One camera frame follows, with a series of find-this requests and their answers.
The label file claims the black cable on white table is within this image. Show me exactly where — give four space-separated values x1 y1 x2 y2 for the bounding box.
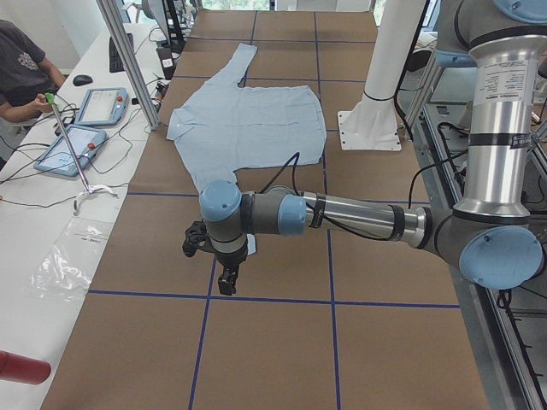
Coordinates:
0 96 149 210

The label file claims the person in dark shirt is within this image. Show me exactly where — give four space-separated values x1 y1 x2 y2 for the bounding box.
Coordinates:
1 20 66 123

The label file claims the clear plastic bag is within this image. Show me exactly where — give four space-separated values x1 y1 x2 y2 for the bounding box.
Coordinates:
28 217 113 305

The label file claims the black computer mouse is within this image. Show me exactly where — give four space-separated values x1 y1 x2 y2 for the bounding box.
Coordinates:
73 74 93 86

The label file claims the red cylinder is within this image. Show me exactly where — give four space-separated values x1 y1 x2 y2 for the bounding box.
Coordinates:
1 351 51 385

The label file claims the brown paper table cover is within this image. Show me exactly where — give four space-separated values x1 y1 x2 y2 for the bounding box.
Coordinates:
43 11 488 409

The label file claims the aluminium frame post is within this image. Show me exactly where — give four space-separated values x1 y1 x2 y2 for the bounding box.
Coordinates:
97 0 160 131

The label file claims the lower blue teach pendant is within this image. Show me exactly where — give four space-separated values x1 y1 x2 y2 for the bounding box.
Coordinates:
32 124 108 178

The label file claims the upper blue teach pendant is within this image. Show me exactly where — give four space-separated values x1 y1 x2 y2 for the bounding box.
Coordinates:
74 87 128 126

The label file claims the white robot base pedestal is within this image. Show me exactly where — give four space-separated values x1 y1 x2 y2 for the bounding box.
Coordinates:
338 0 427 151

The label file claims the light blue button-up shirt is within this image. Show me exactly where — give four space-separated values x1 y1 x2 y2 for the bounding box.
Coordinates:
167 44 326 190

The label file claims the black keyboard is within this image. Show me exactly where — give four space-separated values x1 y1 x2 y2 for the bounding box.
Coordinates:
109 32 134 73

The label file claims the blue teach pendant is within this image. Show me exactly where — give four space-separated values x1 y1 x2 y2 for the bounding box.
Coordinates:
32 124 108 178
74 87 128 126

